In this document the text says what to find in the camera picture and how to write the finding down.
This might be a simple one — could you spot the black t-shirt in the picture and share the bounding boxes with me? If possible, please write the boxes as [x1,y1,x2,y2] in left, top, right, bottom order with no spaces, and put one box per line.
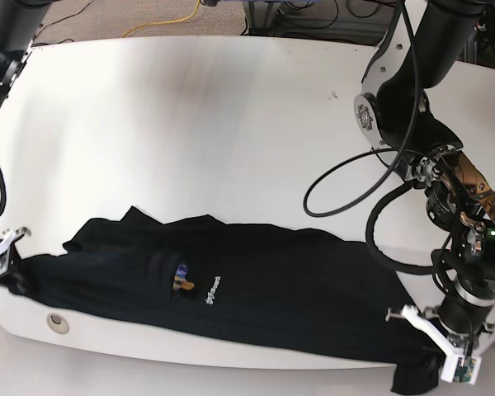
[2,208,442,395]

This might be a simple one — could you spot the yellow cable on floor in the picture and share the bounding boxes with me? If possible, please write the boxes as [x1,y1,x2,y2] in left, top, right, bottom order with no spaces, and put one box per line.
[121,0,202,39]

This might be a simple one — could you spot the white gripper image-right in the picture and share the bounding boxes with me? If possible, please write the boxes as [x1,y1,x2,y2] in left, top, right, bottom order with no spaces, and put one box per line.
[385,295,495,383]

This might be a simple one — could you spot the left table cable grommet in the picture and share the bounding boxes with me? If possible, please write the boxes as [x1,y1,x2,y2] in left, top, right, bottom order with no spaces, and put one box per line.
[46,313,69,335]

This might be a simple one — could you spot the black cable on floor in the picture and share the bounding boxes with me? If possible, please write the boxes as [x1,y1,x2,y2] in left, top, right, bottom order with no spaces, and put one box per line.
[35,24,75,47]

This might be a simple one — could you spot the wrist camera board image-right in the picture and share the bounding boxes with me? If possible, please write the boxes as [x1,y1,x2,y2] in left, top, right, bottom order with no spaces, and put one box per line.
[453,356,479,384]

